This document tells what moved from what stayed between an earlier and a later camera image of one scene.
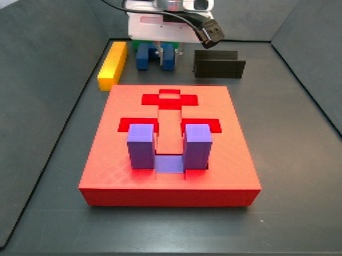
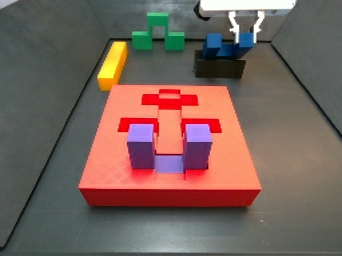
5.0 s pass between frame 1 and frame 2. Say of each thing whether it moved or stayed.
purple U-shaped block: stayed
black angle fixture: stayed
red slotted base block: stayed
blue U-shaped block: moved
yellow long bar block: stayed
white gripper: moved
